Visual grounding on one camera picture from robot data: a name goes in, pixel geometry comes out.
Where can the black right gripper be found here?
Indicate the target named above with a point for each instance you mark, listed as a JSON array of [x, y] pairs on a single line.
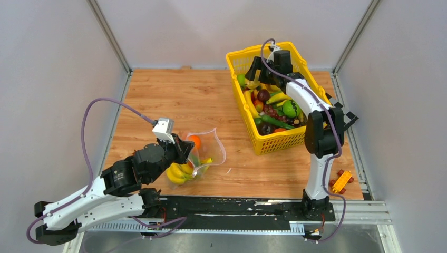
[[259, 65]]

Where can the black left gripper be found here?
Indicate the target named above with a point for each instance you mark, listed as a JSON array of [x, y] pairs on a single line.
[[183, 148]]

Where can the orange fruit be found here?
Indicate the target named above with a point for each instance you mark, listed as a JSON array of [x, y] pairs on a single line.
[[196, 140]]

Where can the yellow plastic basket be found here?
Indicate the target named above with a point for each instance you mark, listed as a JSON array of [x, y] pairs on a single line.
[[239, 62]]

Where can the clear zip top bag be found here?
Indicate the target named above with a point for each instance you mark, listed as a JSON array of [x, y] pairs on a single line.
[[212, 147]]

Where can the yellow banana bunch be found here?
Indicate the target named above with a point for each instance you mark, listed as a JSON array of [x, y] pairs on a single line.
[[180, 174]]

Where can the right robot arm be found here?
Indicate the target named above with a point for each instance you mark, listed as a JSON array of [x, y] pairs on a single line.
[[324, 134]]

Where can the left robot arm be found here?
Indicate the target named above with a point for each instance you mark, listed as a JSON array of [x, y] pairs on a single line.
[[116, 193]]

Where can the green apple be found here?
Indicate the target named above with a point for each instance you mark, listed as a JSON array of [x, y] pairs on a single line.
[[241, 81]]

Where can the yellow bell pepper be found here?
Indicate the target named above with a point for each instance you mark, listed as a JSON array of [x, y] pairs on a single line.
[[252, 84]]

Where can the dark purple passion fruit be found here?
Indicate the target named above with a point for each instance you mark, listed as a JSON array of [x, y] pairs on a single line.
[[263, 95]]

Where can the small red peach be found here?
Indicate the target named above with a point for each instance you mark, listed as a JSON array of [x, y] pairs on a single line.
[[259, 105]]

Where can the purple grapes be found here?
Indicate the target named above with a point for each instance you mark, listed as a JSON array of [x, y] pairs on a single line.
[[274, 113]]

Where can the small watermelon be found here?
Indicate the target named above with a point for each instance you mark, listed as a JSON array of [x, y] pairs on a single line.
[[291, 109]]

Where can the green cucumber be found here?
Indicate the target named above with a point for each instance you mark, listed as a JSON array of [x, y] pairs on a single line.
[[273, 121]]

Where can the dark avocado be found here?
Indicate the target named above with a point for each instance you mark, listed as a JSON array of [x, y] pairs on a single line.
[[265, 128]]

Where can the checkerboard calibration board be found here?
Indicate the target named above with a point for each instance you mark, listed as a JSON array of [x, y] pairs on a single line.
[[349, 118]]

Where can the yellow orange toy block car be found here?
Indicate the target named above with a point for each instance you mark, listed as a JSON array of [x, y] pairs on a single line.
[[338, 185]]

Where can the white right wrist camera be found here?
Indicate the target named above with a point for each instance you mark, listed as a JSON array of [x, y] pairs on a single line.
[[273, 48]]

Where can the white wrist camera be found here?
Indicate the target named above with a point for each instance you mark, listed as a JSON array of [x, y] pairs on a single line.
[[163, 130], [273, 48]]

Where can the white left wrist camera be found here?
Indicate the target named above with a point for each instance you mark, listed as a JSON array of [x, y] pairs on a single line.
[[163, 130]]

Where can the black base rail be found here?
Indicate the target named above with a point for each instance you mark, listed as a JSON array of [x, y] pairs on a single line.
[[237, 214]]

